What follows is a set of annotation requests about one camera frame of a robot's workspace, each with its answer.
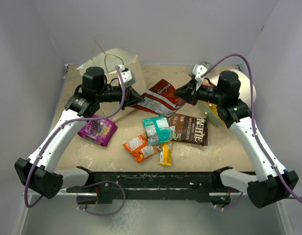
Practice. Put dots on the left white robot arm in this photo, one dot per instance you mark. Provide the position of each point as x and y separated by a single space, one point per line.
37 172

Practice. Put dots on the brown m&m's bag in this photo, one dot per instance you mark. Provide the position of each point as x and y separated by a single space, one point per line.
190 129

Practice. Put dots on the large cylindrical drum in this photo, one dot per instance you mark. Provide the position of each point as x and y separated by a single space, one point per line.
245 93

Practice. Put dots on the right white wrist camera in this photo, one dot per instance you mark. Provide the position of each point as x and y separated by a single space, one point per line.
196 72

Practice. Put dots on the orange snack bag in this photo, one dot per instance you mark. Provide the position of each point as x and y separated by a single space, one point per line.
138 147

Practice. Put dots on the red doritos bag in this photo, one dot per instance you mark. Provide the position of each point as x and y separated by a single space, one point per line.
160 99

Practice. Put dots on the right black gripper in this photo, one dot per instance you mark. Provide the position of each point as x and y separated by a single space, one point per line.
187 94

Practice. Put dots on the small tape roll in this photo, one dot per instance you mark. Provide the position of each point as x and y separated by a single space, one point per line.
207 65

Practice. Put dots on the purple candy bag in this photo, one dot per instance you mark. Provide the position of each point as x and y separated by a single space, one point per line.
99 132

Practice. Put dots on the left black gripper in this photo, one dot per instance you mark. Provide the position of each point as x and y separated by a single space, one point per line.
131 97

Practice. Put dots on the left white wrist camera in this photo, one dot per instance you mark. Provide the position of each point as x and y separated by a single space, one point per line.
126 75

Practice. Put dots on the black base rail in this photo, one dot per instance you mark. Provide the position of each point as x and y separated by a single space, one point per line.
202 187

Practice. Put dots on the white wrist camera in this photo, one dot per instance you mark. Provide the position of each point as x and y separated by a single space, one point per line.
196 72
126 75

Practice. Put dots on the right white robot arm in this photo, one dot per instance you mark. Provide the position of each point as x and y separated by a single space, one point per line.
271 181

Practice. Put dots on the brown paper bag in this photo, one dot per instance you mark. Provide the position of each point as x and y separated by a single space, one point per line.
108 60

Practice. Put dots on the yellow snack bar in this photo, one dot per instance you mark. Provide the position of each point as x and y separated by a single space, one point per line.
165 154

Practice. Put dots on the teal snack packet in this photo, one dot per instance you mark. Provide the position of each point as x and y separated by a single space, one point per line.
158 130

